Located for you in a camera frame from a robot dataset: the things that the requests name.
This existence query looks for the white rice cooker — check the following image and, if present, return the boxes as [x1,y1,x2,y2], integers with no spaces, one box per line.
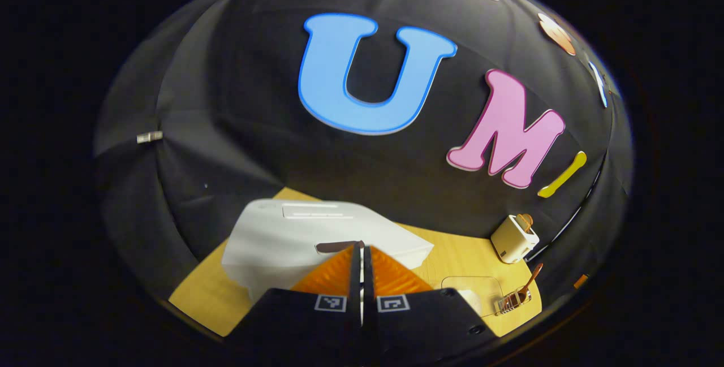
[222,199,434,303]

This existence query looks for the white toaster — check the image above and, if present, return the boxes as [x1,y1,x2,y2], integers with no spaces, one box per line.
[490,214,540,264]

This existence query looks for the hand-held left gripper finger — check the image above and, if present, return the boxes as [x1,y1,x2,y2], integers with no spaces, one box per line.
[223,241,363,356]
[363,245,498,356]

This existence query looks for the black backdrop cloth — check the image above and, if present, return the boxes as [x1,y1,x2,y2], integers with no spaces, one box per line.
[93,0,634,322]

